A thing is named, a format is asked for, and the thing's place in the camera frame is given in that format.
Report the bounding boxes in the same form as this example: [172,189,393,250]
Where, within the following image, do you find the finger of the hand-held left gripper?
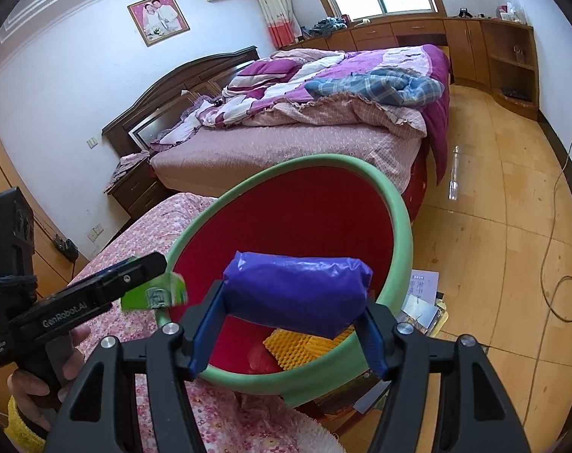
[99,251,168,305]
[96,257,141,282]

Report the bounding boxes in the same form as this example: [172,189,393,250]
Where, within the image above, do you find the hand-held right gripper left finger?
[45,279,227,453]

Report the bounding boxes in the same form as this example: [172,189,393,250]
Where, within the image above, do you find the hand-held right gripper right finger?
[352,299,532,453]

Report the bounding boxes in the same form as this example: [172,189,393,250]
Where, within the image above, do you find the green wrapper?
[122,271,188,313]

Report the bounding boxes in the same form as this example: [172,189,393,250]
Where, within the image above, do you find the orange textured packet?
[264,328,353,367]

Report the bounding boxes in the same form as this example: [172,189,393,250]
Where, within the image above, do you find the purple plastic bag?
[223,251,374,339]

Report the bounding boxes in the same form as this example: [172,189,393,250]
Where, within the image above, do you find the red bin with green rim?
[156,153,414,409]

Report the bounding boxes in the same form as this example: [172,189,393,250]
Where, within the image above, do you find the person's left hand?
[7,325,92,431]

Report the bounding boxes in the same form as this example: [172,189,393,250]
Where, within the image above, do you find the pink floral bedsheet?
[69,193,315,453]

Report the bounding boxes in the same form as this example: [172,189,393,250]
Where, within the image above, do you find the black power adapter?
[52,235,80,262]

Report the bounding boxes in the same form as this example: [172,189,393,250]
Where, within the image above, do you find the stack of papers and magazines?
[314,269,452,416]

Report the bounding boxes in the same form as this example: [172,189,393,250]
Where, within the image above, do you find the dark wooden nightstand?
[107,160,166,220]

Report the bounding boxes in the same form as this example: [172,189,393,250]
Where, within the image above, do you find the pink patterned cloth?
[104,150,151,194]

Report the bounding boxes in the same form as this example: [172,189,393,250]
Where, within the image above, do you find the white fluffy mat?
[248,406,343,453]

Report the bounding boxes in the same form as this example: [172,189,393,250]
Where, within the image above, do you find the white purple ruffled pillow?
[149,104,206,152]

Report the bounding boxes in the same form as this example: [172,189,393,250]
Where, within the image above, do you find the dark wooden headboard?
[102,46,261,154]

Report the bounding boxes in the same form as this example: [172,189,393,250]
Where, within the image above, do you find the bed with pink cover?
[149,45,452,218]

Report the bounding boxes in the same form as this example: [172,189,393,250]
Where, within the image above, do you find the blue plaid cloth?
[305,67,444,105]

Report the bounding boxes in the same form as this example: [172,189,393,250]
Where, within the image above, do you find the floral curtain with red hem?
[248,0,303,49]

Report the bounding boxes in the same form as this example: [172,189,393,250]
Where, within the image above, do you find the long wooden cabinet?
[286,16,539,121]

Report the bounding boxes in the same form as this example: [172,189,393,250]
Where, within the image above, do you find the blue crumpled clothes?
[309,16,348,39]

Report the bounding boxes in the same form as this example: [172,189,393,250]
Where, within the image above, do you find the thin floor cable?
[541,129,572,324]

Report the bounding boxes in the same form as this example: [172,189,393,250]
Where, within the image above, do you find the framed wall photo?
[127,0,191,48]

